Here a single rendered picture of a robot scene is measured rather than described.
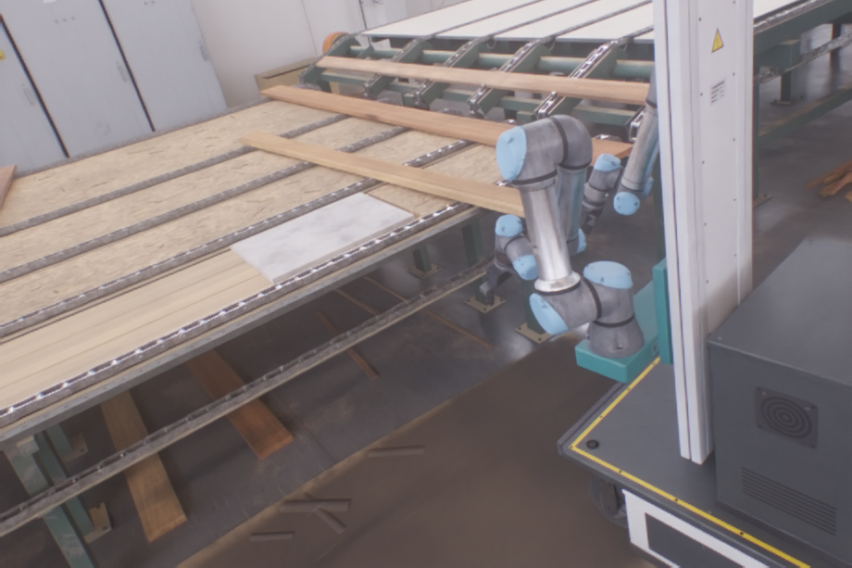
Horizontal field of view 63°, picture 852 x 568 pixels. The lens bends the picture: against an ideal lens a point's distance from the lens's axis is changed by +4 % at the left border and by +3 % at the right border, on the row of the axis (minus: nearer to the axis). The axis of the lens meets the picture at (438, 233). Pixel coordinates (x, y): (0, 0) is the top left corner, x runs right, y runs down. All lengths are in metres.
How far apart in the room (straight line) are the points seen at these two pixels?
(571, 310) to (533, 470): 1.01
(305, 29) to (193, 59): 1.68
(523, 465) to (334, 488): 0.72
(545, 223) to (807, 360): 0.62
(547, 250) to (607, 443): 0.76
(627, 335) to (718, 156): 0.50
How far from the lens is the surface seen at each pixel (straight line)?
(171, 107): 7.76
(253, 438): 3.12
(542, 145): 1.61
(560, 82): 3.77
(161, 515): 3.00
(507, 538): 2.43
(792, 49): 3.99
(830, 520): 1.91
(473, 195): 2.61
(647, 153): 2.11
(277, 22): 8.72
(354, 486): 2.74
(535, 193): 1.64
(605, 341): 1.85
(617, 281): 1.76
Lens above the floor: 1.85
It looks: 24 degrees down
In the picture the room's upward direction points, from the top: 12 degrees counter-clockwise
